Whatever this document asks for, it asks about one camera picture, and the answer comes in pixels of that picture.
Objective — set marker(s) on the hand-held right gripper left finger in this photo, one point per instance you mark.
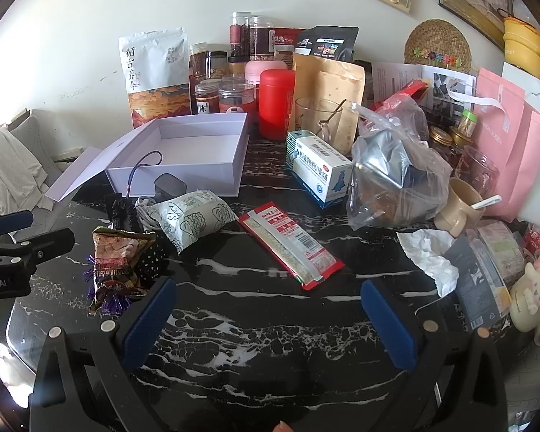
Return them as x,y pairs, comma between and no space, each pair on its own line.
148,324

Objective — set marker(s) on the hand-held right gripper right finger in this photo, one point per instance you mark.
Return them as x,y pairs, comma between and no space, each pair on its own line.
389,324

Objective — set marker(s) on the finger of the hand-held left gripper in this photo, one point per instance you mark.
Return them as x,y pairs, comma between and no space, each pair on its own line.
45,240
9,222

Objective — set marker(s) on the black polka-dot hair accessory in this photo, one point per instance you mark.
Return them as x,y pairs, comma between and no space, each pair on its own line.
152,258

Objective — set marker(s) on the black hair bow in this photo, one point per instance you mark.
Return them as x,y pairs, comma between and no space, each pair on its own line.
119,211

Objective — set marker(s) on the white green-print snack packet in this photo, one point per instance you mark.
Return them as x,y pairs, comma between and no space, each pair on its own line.
193,218

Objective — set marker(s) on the red white sachet strip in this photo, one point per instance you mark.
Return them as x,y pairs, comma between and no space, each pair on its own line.
292,245

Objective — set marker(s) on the dark grey charger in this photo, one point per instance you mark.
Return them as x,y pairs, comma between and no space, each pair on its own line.
171,186

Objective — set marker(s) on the white gift box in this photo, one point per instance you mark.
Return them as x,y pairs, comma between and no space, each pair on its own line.
198,144

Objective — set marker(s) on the person's right hand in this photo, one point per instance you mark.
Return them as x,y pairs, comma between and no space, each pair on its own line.
282,427

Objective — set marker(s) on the white cloth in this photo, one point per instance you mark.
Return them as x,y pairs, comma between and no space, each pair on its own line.
9,166

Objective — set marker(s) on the crumpled white tissue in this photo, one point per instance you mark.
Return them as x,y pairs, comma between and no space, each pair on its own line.
427,252

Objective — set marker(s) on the grey flat packet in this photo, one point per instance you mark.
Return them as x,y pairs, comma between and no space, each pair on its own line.
474,283

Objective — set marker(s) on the grey chair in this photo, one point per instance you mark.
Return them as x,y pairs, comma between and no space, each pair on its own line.
24,121

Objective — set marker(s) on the clear plastic tub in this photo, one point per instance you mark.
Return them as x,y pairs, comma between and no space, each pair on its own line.
501,252

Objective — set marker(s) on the beige cup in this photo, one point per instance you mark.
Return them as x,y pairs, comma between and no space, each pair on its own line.
454,207

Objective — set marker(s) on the cream plush figure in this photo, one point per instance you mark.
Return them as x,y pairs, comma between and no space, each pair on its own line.
533,297

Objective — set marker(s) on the clear plastic bag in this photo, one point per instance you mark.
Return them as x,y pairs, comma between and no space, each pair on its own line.
396,175

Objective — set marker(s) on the white spoon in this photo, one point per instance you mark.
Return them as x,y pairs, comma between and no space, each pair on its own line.
488,201

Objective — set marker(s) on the white teal medicine box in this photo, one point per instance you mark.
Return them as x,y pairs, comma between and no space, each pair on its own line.
317,166

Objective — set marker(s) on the pink-tinted glass cup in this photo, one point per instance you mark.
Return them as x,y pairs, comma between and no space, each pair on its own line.
477,171

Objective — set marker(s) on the gold-lid glass jar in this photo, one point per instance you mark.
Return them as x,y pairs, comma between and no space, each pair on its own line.
438,136
460,141

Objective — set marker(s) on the pink paper bag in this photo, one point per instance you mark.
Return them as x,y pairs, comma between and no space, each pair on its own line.
508,153

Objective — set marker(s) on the white orange landscape pouch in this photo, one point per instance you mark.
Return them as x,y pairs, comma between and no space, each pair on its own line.
155,63

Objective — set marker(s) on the small orange jar white label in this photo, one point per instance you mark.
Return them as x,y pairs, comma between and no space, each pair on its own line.
207,99

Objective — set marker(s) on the metal stirrer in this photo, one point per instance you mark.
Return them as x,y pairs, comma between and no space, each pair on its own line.
333,116

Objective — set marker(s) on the green-lid toothpick holder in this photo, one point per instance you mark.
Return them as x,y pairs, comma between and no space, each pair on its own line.
467,121

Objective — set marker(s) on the glass mug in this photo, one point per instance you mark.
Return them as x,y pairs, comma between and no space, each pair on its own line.
310,117

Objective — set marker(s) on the amber jar dark label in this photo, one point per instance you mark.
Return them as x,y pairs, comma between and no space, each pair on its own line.
198,72

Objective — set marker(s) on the clear plastic jar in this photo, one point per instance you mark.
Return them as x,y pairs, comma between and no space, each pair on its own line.
210,82
232,80

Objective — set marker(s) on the red goji packet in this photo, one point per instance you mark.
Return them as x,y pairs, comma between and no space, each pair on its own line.
402,92

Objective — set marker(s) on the small jar red label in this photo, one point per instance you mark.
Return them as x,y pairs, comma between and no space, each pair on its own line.
236,101

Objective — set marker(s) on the black-white photo print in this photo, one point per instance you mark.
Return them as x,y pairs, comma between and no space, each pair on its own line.
450,85

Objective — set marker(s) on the white paper sheet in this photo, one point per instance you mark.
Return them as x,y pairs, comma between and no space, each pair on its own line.
391,76

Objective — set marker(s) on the red canister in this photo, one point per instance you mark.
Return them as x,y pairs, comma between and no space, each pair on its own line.
276,103

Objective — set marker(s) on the black-lid clear jar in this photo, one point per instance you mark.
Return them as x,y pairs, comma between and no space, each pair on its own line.
217,60

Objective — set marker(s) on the kraft paper pouch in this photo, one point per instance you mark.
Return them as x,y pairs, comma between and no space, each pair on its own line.
328,81

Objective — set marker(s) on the white paper bag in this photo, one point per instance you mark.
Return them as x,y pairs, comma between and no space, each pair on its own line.
537,99

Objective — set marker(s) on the pink lidded jar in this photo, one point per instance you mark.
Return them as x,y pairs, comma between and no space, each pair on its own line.
263,69

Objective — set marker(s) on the tall jar dried red fruit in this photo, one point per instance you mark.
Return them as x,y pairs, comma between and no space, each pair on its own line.
239,36

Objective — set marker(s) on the black foil pouch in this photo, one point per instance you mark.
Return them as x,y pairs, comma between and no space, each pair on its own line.
326,40

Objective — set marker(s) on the tall jar dark red label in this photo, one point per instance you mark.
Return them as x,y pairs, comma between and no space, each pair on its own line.
262,36

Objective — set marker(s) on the red pouch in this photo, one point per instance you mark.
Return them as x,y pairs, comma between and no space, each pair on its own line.
288,38

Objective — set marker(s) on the yellow pot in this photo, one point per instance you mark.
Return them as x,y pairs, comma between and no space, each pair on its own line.
524,49

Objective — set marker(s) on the wooden picture frame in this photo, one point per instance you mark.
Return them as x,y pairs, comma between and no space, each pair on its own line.
69,155

